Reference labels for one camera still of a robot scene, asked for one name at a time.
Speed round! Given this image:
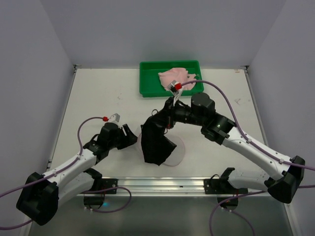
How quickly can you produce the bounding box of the black bra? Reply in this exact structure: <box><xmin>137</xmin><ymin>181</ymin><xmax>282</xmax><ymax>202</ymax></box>
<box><xmin>141</xmin><ymin>116</ymin><xmax>177</xmax><ymax>166</ymax></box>

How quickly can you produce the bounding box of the pink bra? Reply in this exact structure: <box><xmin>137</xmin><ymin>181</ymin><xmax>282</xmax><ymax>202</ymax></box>
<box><xmin>158</xmin><ymin>67</ymin><xmax>199</xmax><ymax>91</ymax></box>

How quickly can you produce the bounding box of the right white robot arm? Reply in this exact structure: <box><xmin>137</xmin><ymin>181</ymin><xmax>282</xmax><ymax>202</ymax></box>
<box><xmin>150</xmin><ymin>92</ymin><xmax>305</xmax><ymax>204</ymax></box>

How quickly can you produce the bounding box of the green plastic tray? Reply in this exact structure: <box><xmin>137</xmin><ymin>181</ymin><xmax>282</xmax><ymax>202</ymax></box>
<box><xmin>139</xmin><ymin>60</ymin><xmax>202</xmax><ymax>98</ymax></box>

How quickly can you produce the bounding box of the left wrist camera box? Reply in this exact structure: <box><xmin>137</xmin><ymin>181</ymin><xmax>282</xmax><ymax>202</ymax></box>
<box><xmin>108</xmin><ymin>113</ymin><xmax>120</xmax><ymax>125</ymax></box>

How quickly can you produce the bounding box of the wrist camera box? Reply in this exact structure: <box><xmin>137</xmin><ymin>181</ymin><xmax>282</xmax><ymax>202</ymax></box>
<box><xmin>167</xmin><ymin>81</ymin><xmax>183</xmax><ymax>106</ymax></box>
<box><xmin>108</xmin><ymin>113</ymin><xmax>120</xmax><ymax>125</ymax></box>

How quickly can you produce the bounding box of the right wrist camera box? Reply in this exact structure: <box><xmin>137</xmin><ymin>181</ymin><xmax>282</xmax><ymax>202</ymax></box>
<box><xmin>167</xmin><ymin>81</ymin><xmax>183</xmax><ymax>106</ymax></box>

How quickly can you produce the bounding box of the aluminium mounting rail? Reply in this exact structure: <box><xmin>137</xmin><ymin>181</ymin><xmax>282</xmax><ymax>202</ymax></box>
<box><xmin>31</xmin><ymin>176</ymin><xmax>292</xmax><ymax>197</ymax></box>

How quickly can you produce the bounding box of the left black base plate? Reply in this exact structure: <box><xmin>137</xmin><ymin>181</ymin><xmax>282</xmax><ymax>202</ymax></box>
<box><xmin>82</xmin><ymin>178</ymin><xmax>118</xmax><ymax>194</ymax></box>

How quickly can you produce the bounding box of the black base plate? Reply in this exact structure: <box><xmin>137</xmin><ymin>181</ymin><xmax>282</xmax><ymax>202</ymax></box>
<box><xmin>82</xmin><ymin>178</ymin><xmax>118</xmax><ymax>194</ymax></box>
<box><xmin>203</xmin><ymin>174</ymin><xmax>238</xmax><ymax>194</ymax></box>

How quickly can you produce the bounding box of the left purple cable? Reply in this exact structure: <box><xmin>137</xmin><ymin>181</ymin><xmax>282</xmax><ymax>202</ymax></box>
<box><xmin>0</xmin><ymin>116</ymin><xmax>131</xmax><ymax>228</ymax></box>

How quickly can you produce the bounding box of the purple cable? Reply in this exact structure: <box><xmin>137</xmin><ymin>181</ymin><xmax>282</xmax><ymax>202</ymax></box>
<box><xmin>0</xmin><ymin>116</ymin><xmax>131</xmax><ymax>228</ymax></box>
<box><xmin>181</xmin><ymin>80</ymin><xmax>315</xmax><ymax>236</ymax></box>

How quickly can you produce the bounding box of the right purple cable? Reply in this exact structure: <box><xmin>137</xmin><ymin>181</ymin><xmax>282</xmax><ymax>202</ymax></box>
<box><xmin>181</xmin><ymin>80</ymin><xmax>315</xmax><ymax>236</ymax></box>

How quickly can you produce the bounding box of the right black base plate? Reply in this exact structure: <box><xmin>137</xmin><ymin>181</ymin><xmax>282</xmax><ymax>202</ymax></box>
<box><xmin>203</xmin><ymin>174</ymin><xmax>238</xmax><ymax>194</ymax></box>

